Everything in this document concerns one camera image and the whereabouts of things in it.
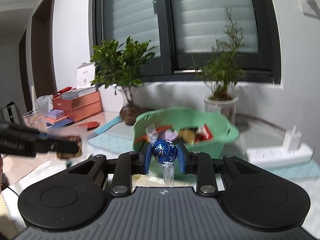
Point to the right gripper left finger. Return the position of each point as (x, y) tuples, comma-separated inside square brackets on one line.
[(129, 164)]

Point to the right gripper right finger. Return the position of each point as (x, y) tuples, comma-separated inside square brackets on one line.
[(199, 164)]

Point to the blue foil chocolate ball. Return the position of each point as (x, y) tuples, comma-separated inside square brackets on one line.
[(165, 153)]

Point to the snacks inside bowl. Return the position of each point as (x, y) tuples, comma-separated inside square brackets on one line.
[(187, 135)]

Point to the patterned drinking glass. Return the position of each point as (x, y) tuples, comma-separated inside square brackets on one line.
[(35, 119)]

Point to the green plastic snack bowl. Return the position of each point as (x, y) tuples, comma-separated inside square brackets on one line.
[(223, 131)]

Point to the purple small box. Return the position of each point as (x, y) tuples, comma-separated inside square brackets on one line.
[(55, 114)]

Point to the black gold snack packet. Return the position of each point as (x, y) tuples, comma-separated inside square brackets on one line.
[(71, 147)]

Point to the red wrapped candy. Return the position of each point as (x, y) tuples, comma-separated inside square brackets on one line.
[(89, 125)]

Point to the white power strip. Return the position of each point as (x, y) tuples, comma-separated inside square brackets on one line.
[(276, 156)]

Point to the orange storage boxes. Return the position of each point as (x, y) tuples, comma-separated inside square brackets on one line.
[(80, 108)]

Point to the white USB charger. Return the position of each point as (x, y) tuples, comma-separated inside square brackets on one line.
[(292, 139)]

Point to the white open gift box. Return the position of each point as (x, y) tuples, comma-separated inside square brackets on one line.
[(85, 75)]

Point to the feathery plant in white pot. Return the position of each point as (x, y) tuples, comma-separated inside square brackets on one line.
[(221, 71)]

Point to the leafy plant in glass vase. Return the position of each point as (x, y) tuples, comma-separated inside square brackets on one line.
[(119, 65)]

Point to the dark wooden door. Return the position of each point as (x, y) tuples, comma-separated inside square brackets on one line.
[(41, 54)]

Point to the dark framed window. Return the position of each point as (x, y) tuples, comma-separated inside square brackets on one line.
[(182, 33)]

